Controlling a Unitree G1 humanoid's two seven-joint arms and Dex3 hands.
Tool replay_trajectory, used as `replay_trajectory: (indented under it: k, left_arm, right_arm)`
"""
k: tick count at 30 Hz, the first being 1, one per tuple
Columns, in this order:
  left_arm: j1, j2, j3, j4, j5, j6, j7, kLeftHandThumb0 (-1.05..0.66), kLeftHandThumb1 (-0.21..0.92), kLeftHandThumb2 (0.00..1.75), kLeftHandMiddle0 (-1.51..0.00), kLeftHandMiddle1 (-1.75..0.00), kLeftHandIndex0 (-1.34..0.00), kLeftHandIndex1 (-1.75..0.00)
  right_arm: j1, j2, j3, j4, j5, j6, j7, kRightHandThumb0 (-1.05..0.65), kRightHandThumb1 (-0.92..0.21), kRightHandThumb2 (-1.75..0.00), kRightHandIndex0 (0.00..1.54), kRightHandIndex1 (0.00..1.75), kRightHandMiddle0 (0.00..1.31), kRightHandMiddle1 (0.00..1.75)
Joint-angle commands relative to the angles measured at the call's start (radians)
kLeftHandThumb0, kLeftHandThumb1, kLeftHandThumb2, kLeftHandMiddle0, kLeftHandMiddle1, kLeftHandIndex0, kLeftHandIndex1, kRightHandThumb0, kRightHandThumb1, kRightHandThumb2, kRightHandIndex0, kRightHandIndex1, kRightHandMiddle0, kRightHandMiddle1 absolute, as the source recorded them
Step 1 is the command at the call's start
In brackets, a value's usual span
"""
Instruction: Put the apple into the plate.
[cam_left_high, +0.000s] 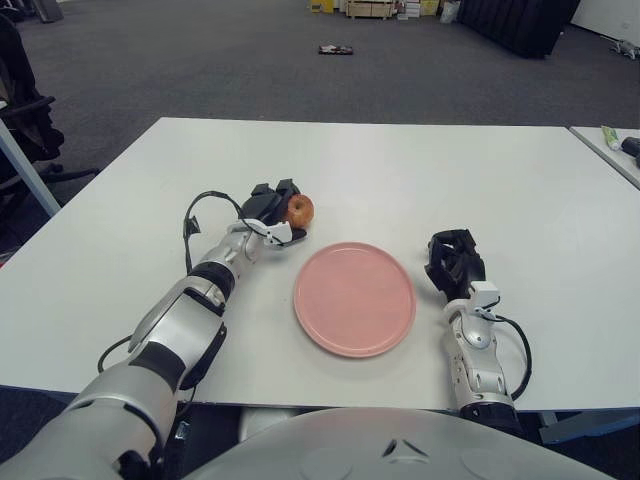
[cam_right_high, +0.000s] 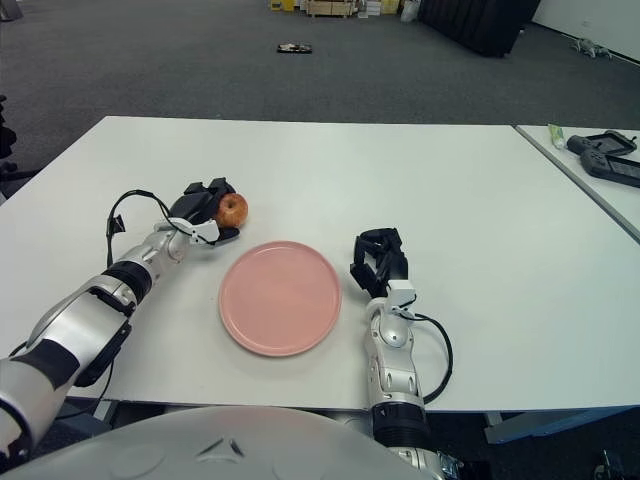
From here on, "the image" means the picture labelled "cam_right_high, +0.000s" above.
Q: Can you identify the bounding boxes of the black curtain partition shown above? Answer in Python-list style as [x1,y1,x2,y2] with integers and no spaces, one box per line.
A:
[417,0,539,58]

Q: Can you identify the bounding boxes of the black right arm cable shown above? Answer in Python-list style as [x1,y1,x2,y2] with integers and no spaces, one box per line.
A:
[402,312,455,402]

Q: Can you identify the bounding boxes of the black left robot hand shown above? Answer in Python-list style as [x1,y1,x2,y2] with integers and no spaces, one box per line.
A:
[169,176,241,246]

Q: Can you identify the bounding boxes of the black office chair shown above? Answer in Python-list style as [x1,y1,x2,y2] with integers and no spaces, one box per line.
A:
[0,94,39,199]

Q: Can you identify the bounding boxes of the grey table frame beam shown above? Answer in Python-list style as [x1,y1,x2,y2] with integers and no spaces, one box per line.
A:
[482,405,640,444]

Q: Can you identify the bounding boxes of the grey robot dog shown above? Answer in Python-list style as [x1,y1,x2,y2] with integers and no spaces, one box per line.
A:
[571,37,614,60]

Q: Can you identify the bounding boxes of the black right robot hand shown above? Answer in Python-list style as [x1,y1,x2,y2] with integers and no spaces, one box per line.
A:
[349,227,409,297]

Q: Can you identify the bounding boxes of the wooden pallet crate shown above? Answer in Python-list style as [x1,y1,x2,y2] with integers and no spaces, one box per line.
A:
[305,0,364,17]

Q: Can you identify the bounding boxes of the black caster wheel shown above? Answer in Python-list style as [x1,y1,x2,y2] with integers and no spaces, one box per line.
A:
[592,447,624,480]

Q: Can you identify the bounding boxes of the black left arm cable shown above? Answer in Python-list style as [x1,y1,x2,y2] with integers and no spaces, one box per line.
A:
[105,189,196,266]

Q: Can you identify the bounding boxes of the grey robot torso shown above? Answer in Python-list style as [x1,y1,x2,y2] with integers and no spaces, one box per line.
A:
[0,404,436,480]

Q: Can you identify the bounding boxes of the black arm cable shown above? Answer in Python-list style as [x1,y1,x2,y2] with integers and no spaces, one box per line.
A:
[402,312,455,402]
[105,189,196,266]

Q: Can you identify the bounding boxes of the round pink plate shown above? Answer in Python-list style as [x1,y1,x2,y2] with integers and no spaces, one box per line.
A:
[218,240,344,358]

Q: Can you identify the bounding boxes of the red yellow apple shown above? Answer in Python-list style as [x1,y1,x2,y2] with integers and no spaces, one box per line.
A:
[215,193,250,230]

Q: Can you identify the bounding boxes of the black handheld controller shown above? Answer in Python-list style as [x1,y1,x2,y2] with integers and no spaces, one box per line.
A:
[566,129,640,156]
[579,148,640,189]

